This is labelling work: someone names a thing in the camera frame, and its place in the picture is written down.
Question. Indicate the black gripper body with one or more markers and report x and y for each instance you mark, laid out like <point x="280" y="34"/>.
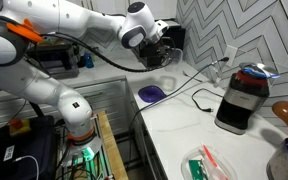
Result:
<point x="152" y="53"/>

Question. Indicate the clear plastic bowl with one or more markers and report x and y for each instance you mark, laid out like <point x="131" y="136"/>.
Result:
<point x="176" y="60"/>

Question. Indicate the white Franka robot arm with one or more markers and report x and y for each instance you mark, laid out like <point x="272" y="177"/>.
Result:
<point x="34" y="83"/>

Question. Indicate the purple bowl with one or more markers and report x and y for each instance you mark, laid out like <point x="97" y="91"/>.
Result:
<point x="151" y="93"/>

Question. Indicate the clear drinking glass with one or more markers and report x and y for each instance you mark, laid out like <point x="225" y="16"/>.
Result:
<point x="217" y="76"/>

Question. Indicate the blue bottle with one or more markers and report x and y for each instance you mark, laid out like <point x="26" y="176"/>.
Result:
<point x="89" y="60"/>

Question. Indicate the black and silver blender base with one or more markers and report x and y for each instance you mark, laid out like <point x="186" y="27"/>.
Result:
<point x="242" y="103"/>

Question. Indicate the silver blue blender lid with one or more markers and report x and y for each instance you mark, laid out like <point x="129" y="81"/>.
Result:
<point x="259" y="70"/>

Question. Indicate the black toaster oven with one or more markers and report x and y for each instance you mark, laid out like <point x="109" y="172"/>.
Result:
<point x="55" y="61"/>

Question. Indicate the clear plastic food container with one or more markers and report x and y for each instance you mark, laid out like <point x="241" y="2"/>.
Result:
<point x="192" y="160"/>

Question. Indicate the wooden plank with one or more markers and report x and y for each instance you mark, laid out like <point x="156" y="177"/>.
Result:
<point x="112" y="150"/>

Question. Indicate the orange plastic utensil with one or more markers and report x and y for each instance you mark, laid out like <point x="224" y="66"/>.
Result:
<point x="210" y="156"/>

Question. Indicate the green packet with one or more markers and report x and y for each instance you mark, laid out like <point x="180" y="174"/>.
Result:
<point x="195" y="170"/>

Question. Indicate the black tripod stand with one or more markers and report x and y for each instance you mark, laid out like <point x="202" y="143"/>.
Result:
<point x="36" y="109"/>

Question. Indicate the yellow emergency stop button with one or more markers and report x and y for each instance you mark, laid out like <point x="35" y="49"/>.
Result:
<point x="19" y="127"/>

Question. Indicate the grey utensil holder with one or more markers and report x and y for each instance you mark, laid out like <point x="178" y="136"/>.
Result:
<point x="280" y="166"/>

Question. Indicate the black equipment case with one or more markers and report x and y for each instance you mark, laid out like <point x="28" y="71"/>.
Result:
<point x="20" y="156"/>

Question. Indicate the white label sticker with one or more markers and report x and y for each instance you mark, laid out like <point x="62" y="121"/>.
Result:
<point x="9" y="153"/>

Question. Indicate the white wall outlet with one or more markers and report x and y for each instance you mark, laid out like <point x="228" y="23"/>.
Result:
<point x="230" y="56"/>

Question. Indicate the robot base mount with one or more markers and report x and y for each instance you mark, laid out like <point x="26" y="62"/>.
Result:
<point x="87" y="156"/>

